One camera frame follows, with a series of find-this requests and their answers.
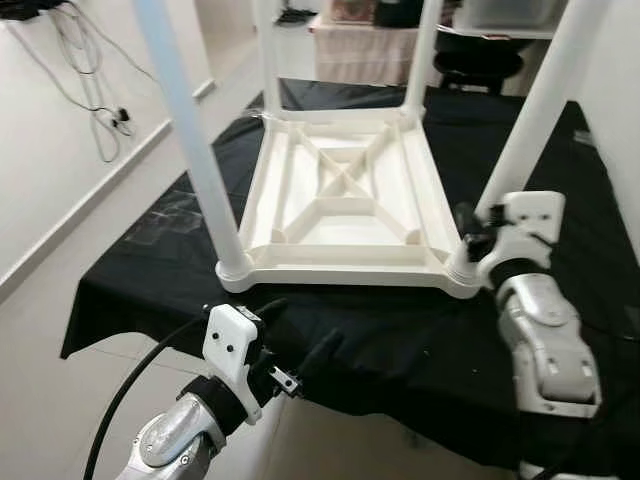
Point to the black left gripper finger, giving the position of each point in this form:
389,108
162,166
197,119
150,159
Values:
268,312
320,355

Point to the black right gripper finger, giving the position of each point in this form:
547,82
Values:
467,222

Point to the white plastic table top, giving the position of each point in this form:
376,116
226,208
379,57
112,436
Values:
340,235

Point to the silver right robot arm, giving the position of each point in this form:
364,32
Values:
550,340

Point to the black table cloth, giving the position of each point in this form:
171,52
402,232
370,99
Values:
400,340

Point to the black round stool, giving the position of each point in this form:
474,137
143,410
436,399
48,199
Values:
478,72

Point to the clear plastic storage box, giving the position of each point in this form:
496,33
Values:
510,15

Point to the black bag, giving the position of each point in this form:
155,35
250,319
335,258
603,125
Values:
398,12

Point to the red printed box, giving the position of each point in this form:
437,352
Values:
350,10

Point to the black power strip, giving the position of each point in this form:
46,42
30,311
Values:
25,8

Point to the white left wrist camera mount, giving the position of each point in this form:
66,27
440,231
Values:
230,345

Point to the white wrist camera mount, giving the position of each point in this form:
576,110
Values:
530,215
230,345

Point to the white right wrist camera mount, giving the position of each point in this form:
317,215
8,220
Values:
530,215

